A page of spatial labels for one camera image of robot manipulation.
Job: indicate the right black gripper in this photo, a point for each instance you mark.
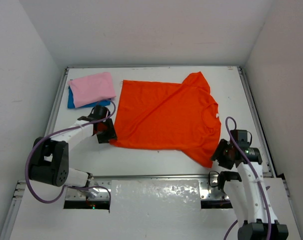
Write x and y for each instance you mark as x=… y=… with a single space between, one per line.
x=217 y=154

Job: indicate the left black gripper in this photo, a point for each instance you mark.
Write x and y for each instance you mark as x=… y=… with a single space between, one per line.
x=107 y=134

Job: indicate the orange t shirt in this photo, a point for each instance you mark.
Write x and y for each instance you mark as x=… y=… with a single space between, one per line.
x=169 y=116

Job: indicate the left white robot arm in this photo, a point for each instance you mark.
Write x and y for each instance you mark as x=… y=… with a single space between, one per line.
x=49 y=160

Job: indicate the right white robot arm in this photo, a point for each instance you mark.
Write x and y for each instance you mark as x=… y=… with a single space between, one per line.
x=243 y=182

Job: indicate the folded pink t shirt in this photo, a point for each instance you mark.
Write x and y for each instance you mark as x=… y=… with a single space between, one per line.
x=92 y=88

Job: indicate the folded blue t shirt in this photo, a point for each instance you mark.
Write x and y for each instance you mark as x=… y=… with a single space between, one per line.
x=71 y=105

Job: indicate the white front cover board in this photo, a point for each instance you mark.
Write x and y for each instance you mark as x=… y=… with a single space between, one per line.
x=139 y=210

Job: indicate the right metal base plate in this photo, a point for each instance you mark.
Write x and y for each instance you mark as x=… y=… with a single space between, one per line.
x=209 y=191

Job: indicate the metal base plate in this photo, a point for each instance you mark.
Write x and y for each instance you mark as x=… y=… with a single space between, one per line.
x=94 y=192
x=209 y=191

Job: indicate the front aluminium frame rail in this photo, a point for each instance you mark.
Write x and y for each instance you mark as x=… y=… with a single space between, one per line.
x=154 y=177

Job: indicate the aluminium frame rail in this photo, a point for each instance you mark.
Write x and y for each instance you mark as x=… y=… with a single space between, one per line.
x=265 y=150
x=154 y=177
x=51 y=120

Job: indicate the right aluminium frame rail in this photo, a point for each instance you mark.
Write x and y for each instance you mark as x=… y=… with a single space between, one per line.
x=265 y=150

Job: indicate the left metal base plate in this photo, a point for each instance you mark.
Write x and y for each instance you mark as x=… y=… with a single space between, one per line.
x=94 y=192

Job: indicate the left aluminium frame rail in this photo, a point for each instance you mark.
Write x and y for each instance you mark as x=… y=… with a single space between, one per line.
x=51 y=120

